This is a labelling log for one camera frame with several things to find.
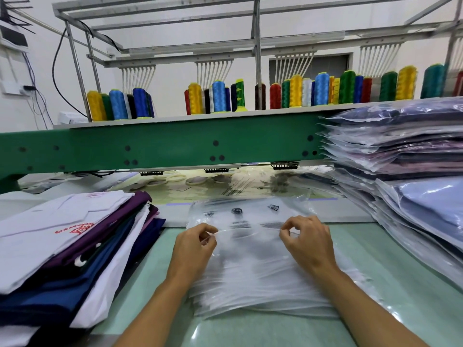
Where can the person's right hand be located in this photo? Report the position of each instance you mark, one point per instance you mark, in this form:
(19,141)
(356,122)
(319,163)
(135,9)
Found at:
(311,245)

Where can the person's left hand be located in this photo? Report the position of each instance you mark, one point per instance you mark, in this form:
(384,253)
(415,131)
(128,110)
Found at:
(189,253)

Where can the stack of plastic bags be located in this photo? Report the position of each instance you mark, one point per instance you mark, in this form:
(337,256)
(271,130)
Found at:
(253,278)

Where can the single clear plastic bag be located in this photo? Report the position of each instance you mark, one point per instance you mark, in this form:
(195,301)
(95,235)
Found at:
(405,220)

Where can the stack of bagged garments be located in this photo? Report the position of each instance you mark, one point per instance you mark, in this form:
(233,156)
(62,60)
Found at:
(398,141)

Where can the white garment red logo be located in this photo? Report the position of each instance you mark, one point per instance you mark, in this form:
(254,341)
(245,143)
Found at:
(50,231)

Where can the person's right forearm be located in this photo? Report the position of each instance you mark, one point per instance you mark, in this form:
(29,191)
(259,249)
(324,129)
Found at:
(369,310)

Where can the person's left forearm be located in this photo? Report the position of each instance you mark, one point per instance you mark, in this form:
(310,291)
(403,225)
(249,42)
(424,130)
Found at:
(155,314)

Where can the green machine beam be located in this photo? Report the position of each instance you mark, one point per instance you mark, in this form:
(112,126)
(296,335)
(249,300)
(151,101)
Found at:
(173,141)

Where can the row of coloured thread spools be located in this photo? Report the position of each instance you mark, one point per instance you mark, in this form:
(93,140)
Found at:
(311,90)

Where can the white box device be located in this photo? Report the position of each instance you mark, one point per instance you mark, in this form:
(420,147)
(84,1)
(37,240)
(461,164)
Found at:
(72,117)

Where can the grey metal thread rack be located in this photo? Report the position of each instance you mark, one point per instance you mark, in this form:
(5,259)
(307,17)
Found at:
(255,39)

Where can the white wall socket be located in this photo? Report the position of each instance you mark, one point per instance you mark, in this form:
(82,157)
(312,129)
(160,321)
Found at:
(18,88)

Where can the wall router with antennas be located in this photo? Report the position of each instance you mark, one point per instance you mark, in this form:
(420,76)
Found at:
(13,32)

